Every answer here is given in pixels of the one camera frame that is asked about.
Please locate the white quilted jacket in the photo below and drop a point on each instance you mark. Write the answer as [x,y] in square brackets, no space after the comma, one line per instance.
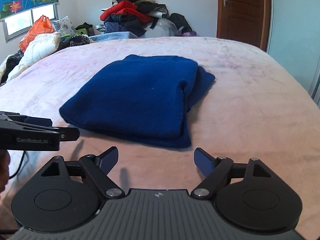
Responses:
[42,46]

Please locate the leopard print dark garment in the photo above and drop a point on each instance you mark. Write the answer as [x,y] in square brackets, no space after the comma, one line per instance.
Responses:
[74,41]

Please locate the pink bed blanket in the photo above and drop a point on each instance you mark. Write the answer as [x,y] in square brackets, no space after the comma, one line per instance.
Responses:
[255,109]

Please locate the light blue knit garment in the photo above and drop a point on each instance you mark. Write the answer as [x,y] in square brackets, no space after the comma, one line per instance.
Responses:
[112,36]

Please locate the pile of dark clothes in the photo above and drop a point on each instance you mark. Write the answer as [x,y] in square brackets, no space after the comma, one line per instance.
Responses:
[132,16]

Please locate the blue beaded knit sweater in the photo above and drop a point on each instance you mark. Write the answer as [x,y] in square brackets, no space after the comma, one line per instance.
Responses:
[143,99]

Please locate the floral white pillow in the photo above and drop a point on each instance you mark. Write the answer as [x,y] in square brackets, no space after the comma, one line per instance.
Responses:
[64,26]

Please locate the brown wooden door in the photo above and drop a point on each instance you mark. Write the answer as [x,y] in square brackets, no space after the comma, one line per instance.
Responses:
[245,21]

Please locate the black green bag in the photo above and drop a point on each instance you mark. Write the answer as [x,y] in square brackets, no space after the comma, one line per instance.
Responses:
[85,29]

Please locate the pale sliding wardrobe door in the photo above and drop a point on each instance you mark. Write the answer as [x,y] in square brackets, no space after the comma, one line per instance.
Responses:
[294,40]

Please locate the black bag on pile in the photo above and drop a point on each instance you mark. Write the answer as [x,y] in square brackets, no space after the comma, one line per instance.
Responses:
[181,23]

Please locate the black patterned garment at edge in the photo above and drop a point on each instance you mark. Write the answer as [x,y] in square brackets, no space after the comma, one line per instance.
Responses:
[9,64]

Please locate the purple garment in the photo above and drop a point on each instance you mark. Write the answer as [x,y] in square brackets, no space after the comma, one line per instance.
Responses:
[189,34]

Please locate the clear plastic bag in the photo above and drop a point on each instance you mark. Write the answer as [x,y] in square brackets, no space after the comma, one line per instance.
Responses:
[162,28]

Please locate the window with grey frame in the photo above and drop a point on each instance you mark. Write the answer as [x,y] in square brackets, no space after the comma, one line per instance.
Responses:
[16,25]

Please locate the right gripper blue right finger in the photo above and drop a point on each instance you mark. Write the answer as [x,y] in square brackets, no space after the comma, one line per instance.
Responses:
[204,162]

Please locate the red garment on pile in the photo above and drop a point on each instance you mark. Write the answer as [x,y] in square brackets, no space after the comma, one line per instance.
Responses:
[125,8]

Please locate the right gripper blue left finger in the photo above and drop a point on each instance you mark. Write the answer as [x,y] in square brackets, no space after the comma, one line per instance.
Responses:
[107,160]

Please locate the orange plastic bag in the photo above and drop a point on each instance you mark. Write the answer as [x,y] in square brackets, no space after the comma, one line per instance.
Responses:
[41,26]

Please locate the person's left hand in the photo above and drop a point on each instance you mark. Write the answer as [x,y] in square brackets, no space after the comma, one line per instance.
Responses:
[4,169]

